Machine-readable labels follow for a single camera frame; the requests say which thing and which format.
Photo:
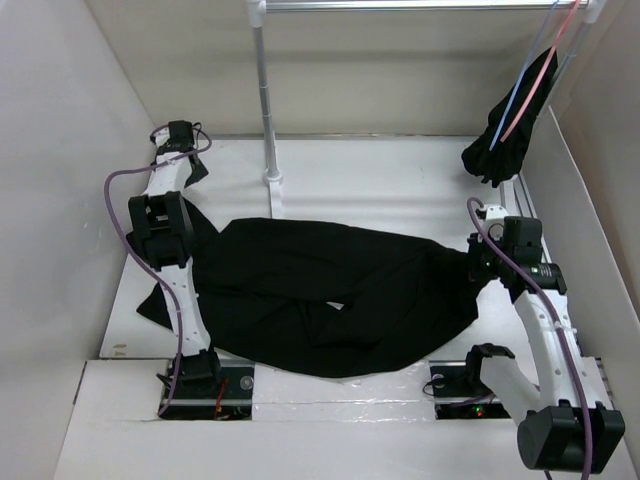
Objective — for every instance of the blue clothes hanger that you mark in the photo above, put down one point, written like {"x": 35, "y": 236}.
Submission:
{"x": 517, "y": 84}

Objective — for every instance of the black garment on hanger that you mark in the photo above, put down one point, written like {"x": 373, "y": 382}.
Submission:
{"x": 498, "y": 153}

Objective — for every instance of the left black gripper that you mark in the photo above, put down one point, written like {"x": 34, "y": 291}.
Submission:
{"x": 198, "y": 174}

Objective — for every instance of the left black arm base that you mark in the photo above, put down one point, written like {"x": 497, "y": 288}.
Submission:
{"x": 207, "y": 399}

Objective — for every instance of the silver clothes rack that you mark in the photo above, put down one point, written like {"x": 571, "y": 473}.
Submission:
{"x": 257, "y": 11}

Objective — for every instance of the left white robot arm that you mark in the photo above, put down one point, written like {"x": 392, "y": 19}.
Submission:
{"x": 164, "y": 239}

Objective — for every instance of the pink clothes hanger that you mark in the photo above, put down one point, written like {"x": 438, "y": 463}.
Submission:
{"x": 539, "y": 72}

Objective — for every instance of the black trousers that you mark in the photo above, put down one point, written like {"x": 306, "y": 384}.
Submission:
{"x": 326, "y": 299}

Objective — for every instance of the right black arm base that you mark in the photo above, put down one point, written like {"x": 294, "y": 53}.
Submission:
{"x": 457, "y": 398}

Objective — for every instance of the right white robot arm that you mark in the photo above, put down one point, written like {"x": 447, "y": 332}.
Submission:
{"x": 562, "y": 422}

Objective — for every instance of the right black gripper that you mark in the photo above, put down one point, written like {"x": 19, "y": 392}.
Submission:
{"x": 475, "y": 243}

